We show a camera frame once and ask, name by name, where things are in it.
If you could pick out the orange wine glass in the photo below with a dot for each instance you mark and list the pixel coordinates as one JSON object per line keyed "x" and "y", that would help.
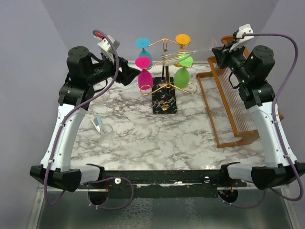
{"x": 182, "y": 40}

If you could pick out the small blue white card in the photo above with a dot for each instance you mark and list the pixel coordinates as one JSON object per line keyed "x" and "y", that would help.
{"x": 97, "y": 123}

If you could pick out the gold wine glass rack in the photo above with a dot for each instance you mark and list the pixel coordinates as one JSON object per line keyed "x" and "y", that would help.
{"x": 163, "y": 90}

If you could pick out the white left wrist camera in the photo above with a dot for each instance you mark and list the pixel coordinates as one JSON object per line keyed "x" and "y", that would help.
{"x": 106, "y": 49}

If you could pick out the blue wine glass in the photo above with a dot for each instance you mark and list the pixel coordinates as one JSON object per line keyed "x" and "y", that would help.
{"x": 143, "y": 43}

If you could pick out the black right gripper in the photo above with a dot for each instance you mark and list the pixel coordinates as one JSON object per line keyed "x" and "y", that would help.
{"x": 222, "y": 54}

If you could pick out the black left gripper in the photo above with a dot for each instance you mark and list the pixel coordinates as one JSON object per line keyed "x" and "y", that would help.
{"x": 127, "y": 73}

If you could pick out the wooden tiered shelf rack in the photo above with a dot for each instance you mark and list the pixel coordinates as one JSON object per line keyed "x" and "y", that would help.
{"x": 231, "y": 123}

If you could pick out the clear champagne flute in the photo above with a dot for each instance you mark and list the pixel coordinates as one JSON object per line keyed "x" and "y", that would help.
{"x": 172, "y": 57}

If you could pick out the clear wine glass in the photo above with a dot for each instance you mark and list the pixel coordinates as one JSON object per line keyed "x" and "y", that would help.
{"x": 107, "y": 137}

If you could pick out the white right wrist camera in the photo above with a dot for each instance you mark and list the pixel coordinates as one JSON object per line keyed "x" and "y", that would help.
{"x": 241, "y": 38}

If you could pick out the green wine glass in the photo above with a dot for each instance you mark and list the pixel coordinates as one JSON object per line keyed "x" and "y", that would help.
{"x": 182, "y": 76}

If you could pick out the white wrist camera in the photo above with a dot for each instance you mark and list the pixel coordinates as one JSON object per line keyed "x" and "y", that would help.
{"x": 241, "y": 38}
{"x": 106, "y": 49}

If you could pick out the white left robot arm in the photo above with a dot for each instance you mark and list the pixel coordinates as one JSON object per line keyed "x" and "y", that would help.
{"x": 55, "y": 169}

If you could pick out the pink wine glass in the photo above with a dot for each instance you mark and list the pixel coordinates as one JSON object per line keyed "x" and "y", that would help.
{"x": 145, "y": 79}

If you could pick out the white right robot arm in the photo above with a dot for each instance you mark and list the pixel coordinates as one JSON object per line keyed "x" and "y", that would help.
{"x": 281, "y": 165}

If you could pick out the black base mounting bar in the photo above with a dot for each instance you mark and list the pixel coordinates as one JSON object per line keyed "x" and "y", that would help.
{"x": 163, "y": 183}

